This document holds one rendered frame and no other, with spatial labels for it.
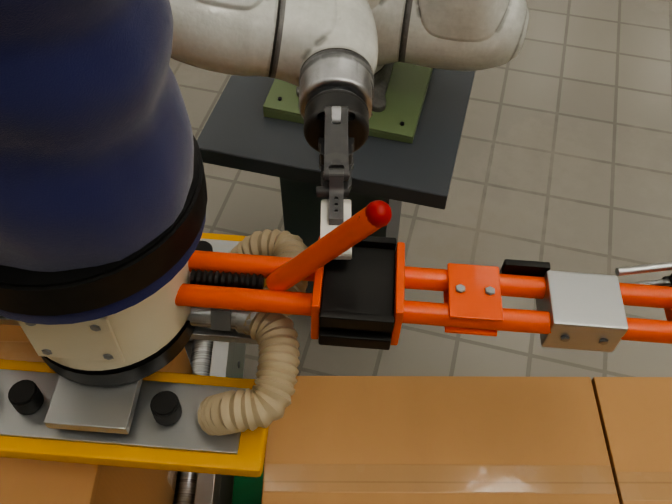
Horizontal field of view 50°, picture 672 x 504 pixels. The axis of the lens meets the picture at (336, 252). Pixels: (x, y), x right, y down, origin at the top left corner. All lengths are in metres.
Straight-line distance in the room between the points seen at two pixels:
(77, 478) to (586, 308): 0.58
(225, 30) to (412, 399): 0.75
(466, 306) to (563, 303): 0.09
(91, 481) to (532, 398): 0.80
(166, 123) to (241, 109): 0.96
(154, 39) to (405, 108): 1.01
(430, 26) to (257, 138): 0.39
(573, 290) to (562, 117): 2.00
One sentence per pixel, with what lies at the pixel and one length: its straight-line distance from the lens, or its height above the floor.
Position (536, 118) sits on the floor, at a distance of 2.66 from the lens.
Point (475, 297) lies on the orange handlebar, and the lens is 0.68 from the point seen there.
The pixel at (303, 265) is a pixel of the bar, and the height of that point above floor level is 1.22.
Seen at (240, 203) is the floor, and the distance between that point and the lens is 2.31.
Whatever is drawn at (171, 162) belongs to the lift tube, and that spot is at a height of 1.36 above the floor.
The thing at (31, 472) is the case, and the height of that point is 0.95.
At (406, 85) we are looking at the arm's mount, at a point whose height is 0.78.
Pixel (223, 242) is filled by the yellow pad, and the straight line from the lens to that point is 0.86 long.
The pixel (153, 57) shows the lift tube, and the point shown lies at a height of 1.45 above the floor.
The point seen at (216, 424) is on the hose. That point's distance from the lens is 0.71.
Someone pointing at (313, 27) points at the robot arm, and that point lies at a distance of 0.88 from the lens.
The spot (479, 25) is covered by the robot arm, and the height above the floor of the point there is 0.99.
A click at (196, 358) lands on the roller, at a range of 1.38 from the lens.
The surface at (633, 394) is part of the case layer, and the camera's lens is 1.43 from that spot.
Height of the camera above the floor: 1.74
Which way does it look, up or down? 53 degrees down
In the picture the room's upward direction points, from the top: straight up
